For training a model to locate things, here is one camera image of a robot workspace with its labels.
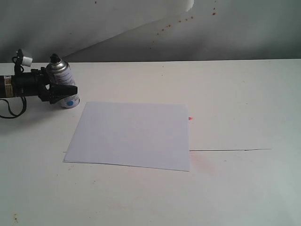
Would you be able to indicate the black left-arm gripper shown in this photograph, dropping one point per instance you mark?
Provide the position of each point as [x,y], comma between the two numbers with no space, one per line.
[39,83]

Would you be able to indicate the white backdrop sheet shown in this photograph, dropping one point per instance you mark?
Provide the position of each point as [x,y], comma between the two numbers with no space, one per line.
[43,27]

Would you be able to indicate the white paper sheet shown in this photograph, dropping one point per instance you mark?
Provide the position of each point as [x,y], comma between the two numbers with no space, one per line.
[132,134]

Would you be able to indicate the silver spray paint can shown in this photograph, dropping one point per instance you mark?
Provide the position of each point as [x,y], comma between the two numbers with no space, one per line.
[61,72]

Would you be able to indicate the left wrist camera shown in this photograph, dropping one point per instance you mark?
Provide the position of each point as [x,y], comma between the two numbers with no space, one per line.
[22,60]

